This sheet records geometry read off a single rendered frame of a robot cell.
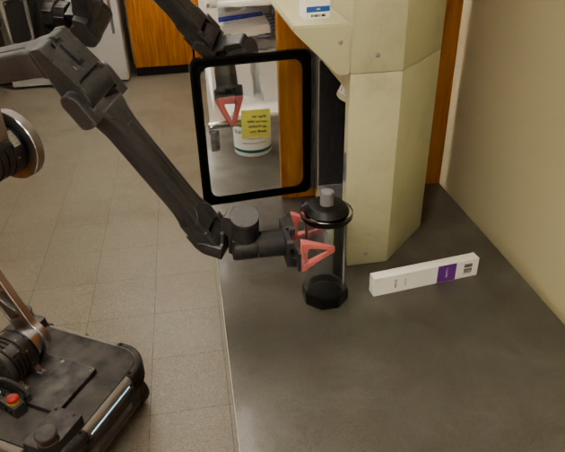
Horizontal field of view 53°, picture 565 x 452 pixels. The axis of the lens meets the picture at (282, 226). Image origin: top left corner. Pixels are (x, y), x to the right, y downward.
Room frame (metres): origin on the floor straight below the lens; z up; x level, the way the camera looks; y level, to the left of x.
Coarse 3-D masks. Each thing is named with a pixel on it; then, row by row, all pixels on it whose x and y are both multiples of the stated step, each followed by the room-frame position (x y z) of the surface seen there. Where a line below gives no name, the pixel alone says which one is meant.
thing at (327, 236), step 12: (348, 204) 1.04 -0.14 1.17; (348, 216) 0.99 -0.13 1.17; (312, 228) 0.98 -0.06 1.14; (336, 228) 0.97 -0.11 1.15; (312, 240) 0.98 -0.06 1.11; (324, 240) 0.97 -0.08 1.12; (336, 240) 0.98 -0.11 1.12; (312, 252) 0.98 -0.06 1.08; (336, 252) 0.98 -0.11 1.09; (324, 264) 0.97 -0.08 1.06; (336, 264) 0.98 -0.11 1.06; (312, 276) 0.98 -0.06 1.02; (324, 276) 0.97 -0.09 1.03; (336, 276) 0.98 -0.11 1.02; (312, 288) 0.98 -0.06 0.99; (324, 288) 0.97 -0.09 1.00; (336, 288) 0.98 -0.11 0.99
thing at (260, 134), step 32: (256, 64) 1.40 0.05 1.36; (288, 64) 1.42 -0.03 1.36; (224, 96) 1.38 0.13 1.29; (256, 96) 1.40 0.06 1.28; (288, 96) 1.42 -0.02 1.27; (224, 128) 1.38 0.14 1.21; (256, 128) 1.40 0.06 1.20; (288, 128) 1.42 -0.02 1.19; (224, 160) 1.38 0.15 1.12; (256, 160) 1.40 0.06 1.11; (288, 160) 1.42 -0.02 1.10; (224, 192) 1.38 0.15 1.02
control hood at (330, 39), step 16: (272, 0) 1.40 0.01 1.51; (288, 0) 1.39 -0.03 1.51; (288, 16) 1.21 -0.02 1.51; (336, 16) 1.20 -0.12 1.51; (304, 32) 1.12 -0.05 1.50; (320, 32) 1.12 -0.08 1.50; (336, 32) 1.13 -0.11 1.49; (320, 48) 1.12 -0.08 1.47; (336, 48) 1.13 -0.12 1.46; (336, 64) 1.13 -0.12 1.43
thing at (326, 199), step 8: (320, 192) 1.02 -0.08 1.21; (328, 192) 1.01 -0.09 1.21; (312, 200) 1.03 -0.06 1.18; (320, 200) 1.01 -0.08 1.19; (328, 200) 1.00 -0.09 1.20; (336, 200) 1.03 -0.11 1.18; (304, 208) 1.02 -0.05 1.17; (312, 208) 1.00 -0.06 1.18; (320, 208) 1.00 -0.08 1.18; (328, 208) 1.00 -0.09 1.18; (336, 208) 1.00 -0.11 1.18; (344, 208) 1.00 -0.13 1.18; (312, 216) 0.99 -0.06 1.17; (320, 216) 0.98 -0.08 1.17; (328, 216) 0.98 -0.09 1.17; (336, 216) 0.98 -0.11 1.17; (344, 216) 0.99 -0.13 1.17
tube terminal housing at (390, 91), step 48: (336, 0) 1.26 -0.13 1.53; (384, 0) 1.14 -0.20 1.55; (432, 0) 1.24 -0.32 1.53; (384, 48) 1.14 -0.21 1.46; (432, 48) 1.27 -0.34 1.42; (384, 96) 1.15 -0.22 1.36; (432, 96) 1.29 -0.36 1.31; (384, 144) 1.15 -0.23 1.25; (384, 192) 1.15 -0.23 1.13; (384, 240) 1.15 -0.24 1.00
